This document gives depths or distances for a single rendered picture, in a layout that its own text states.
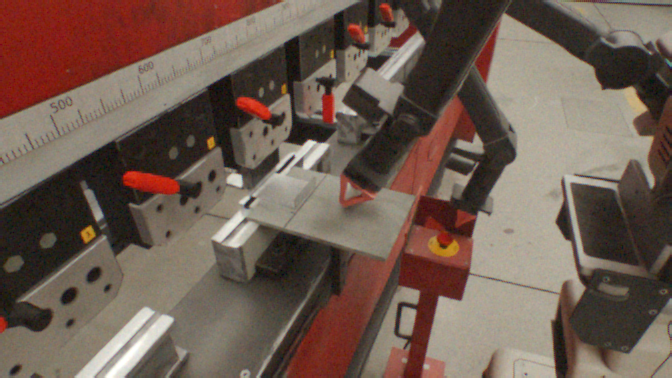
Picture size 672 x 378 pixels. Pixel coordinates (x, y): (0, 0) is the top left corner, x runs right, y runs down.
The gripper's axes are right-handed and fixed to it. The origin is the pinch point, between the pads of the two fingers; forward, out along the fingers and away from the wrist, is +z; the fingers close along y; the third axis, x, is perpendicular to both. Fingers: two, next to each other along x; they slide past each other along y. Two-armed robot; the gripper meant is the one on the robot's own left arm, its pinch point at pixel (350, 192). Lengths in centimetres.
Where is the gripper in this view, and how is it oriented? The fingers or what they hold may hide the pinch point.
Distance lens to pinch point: 74.0
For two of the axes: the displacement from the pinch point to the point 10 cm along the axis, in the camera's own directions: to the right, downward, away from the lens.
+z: -4.6, 5.8, 6.8
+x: 8.0, 6.1, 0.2
